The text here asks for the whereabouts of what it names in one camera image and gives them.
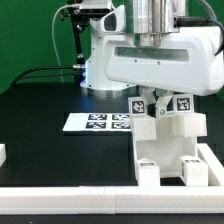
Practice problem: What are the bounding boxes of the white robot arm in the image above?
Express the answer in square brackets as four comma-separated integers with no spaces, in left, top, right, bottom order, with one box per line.
[81,0,224,116]

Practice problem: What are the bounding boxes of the black cables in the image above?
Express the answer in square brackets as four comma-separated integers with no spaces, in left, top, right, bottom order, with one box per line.
[13,64,86,86]

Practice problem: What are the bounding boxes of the white chair back frame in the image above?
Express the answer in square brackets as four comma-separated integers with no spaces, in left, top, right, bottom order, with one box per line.
[130,113,207,141]

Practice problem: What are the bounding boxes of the grey camera on stand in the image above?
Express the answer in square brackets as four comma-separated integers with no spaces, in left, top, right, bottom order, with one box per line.
[79,1,113,18]

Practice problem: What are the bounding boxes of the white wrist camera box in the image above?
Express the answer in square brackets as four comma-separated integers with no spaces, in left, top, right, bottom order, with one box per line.
[101,5,126,33]

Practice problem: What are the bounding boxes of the white L-shaped fence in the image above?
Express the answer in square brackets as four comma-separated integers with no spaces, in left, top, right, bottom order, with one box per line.
[0,143,224,214]

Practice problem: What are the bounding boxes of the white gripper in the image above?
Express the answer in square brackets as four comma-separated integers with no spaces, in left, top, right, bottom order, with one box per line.
[103,27,224,117]

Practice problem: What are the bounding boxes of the small white cube nut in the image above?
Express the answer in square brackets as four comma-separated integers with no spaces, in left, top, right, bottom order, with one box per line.
[128,97,146,116]

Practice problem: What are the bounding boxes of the white cube nut with tag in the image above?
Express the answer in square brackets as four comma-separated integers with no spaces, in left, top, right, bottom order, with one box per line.
[173,94,194,113]

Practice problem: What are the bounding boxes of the white tag sheet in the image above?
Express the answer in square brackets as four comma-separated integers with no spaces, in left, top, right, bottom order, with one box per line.
[63,113,130,132]

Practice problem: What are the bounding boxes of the white chair seat part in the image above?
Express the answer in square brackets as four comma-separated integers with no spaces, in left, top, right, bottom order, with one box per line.
[133,131,197,178]

